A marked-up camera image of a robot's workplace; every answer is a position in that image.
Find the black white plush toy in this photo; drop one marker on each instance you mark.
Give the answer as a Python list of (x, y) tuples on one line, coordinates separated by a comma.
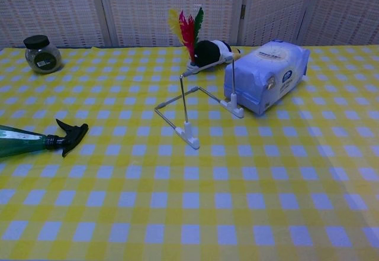
[(207, 52)]

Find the blue wet wipes pack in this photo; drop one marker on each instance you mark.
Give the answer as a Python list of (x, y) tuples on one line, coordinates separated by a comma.
[(266, 71)]

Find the woven folding screen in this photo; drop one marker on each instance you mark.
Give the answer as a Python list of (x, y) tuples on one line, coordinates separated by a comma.
[(148, 9)]

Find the green glass bottle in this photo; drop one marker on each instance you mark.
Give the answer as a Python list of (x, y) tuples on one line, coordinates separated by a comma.
[(17, 145)]

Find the colourful feather shuttlecock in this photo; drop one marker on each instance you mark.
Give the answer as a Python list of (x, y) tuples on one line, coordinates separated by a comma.
[(187, 33)]

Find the glass jar black lid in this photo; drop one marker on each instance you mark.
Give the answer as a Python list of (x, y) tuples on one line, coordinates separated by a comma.
[(44, 58)]

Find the yellow white checked tablecloth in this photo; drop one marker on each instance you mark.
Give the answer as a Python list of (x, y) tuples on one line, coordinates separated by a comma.
[(189, 199)]

